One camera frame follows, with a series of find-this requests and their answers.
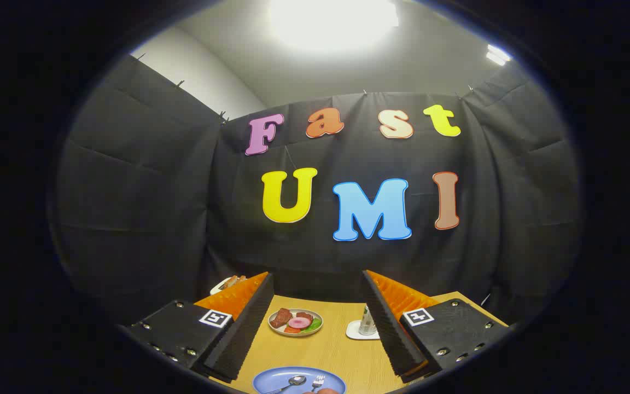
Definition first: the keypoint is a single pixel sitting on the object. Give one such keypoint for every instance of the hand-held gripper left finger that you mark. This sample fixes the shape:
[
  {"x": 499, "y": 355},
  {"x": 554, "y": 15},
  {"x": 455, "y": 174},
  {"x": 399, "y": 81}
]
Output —
[{"x": 249, "y": 328}]

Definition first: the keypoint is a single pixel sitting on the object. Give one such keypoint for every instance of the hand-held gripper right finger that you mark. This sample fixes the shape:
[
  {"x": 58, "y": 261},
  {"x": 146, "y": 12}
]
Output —
[{"x": 391, "y": 334}]

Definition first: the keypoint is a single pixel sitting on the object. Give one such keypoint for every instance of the silver drink can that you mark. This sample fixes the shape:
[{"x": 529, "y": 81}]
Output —
[{"x": 367, "y": 323}]

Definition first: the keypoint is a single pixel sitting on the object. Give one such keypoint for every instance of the white square coaster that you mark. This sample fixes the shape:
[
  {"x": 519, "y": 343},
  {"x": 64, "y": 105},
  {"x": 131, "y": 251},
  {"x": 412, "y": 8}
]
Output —
[{"x": 353, "y": 331}]

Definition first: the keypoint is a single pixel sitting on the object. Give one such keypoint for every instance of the grey plate of food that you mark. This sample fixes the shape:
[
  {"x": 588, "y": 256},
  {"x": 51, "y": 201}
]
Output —
[{"x": 296, "y": 323}]

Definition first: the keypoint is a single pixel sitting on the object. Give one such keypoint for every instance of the pale rectangular tray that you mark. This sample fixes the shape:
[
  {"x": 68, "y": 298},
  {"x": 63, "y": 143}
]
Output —
[{"x": 225, "y": 284}]

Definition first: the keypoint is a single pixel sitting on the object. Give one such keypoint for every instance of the blue round plate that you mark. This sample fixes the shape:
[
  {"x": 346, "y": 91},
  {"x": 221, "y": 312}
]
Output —
[{"x": 271, "y": 380}]

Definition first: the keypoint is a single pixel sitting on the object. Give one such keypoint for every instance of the small ceiling light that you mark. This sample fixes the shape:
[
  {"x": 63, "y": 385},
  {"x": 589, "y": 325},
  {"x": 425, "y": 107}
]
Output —
[{"x": 498, "y": 54}]

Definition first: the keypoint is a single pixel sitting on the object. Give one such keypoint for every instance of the large ceiling light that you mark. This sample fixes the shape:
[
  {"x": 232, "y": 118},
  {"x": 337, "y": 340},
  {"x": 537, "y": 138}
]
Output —
[{"x": 331, "y": 22}]

